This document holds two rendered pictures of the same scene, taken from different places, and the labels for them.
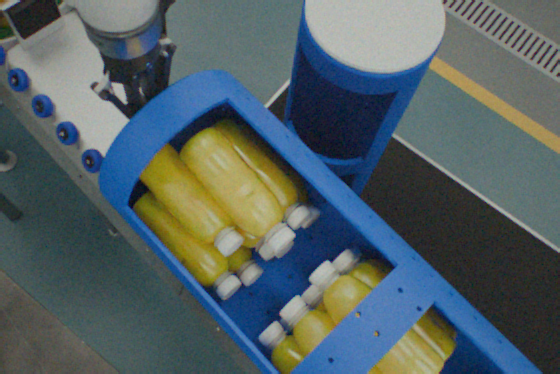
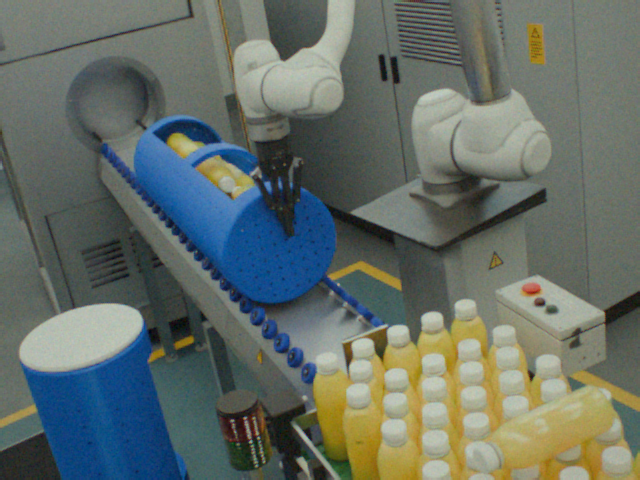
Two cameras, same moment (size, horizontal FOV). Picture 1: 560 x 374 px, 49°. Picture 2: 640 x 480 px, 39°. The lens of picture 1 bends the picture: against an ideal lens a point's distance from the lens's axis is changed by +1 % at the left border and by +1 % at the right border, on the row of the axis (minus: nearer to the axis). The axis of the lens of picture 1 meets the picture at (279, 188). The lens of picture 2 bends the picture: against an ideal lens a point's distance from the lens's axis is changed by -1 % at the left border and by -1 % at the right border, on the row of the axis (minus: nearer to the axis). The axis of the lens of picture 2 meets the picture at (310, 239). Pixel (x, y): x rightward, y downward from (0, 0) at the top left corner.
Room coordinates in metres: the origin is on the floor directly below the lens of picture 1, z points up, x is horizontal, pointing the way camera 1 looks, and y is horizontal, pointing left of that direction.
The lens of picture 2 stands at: (2.00, 1.35, 1.96)
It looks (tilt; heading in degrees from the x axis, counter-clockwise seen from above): 24 degrees down; 214
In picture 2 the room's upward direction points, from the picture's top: 11 degrees counter-clockwise
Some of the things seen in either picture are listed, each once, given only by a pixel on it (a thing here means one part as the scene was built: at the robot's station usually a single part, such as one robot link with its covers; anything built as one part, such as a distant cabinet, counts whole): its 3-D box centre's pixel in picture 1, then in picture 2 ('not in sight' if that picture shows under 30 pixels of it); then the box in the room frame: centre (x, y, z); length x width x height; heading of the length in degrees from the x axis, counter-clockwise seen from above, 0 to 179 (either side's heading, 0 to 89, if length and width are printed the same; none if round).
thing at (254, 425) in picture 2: not in sight; (241, 418); (1.19, 0.62, 1.23); 0.06 x 0.06 x 0.04
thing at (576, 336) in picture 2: not in sight; (549, 323); (0.56, 0.86, 1.05); 0.20 x 0.10 x 0.10; 54
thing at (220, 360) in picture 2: not in sight; (231, 405); (0.11, -0.37, 0.31); 0.06 x 0.06 x 0.63; 54
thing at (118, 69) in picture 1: (131, 54); (274, 156); (0.43, 0.22, 1.32); 0.08 x 0.07 x 0.09; 144
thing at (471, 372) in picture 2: not in sight; (471, 373); (0.81, 0.81, 1.09); 0.04 x 0.04 x 0.02
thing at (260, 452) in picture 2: not in sight; (247, 444); (1.19, 0.62, 1.18); 0.06 x 0.06 x 0.05
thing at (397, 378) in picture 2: not in sight; (396, 379); (0.86, 0.69, 1.09); 0.04 x 0.04 x 0.02
